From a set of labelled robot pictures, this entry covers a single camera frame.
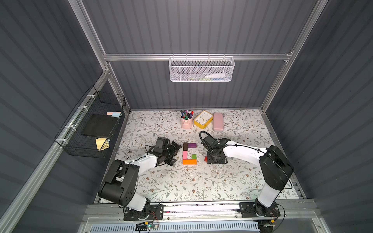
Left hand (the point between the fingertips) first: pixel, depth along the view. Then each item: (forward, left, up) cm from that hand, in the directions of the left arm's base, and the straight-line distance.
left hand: (182, 152), depth 90 cm
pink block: (+1, -2, -5) cm, 5 cm away
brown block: (+7, -1, -5) cm, 9 cm away
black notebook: (+4, +43, +22) cm, 48 cm away
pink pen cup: (+22, -3, +4) cm, 22 cm away
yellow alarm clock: (+29, -16, -3) cm, 33 cm away
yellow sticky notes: (-11, +33, +28) cm, 44 cm away
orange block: (-4, -4, -5) cm, 8 cm away
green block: (0, -8, -5) cm, 9 cm away
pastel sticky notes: (+12, +38, +22) cm, 45 cm away
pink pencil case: (+29, -27, -5) cm, 40 cm away
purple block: (+9, -6, -7) cm, 13 cm away
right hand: (-6, -18, -3) cm, 19 cm away
